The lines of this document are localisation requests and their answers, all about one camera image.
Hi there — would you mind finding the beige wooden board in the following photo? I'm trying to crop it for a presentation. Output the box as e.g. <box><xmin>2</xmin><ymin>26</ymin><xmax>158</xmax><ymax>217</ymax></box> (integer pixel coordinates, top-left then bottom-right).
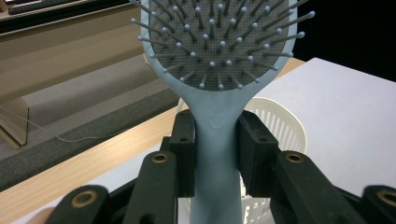
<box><xmin>0</xmin><ymin>4</ymin><xmax>152</xmax><ymax>147</ymax></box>

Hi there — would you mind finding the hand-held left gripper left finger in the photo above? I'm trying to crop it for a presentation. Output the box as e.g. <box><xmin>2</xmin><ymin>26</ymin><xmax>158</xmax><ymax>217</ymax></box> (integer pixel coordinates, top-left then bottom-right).
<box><xmin>161</xmin><ymin>109</ymin><xmax>197</xmax><ymax>199</ymax></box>

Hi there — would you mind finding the light blue hairbrush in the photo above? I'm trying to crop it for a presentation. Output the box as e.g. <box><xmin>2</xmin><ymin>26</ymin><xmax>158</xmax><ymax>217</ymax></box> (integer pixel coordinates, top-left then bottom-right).
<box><xmin>130</xmin><ymin>0</ymin><xmax>316</xmax><ymax>224</ymax></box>

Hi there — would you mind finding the thin white wire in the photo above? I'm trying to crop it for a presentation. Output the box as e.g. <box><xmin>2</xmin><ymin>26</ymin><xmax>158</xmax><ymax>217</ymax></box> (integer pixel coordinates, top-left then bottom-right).
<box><xmin>0</xmin><ymin>104</ymin><xmax>134</xmax><ymax>144</ymax></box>

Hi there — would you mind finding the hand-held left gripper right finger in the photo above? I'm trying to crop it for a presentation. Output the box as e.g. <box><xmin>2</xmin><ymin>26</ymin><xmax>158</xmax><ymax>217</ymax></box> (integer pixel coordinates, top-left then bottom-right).
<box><xmin>237</xmin><ymin>110</ymin><xmax>280</xmax><ymax>199</ymax></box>

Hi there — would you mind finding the white slotted plastic basket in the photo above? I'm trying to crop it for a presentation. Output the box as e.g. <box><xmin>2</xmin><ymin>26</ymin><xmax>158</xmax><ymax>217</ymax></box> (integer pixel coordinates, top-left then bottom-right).
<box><xmin>177</xmin><ymin>96</ymin><xmax>308</xmax><ymax>224</ymax></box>

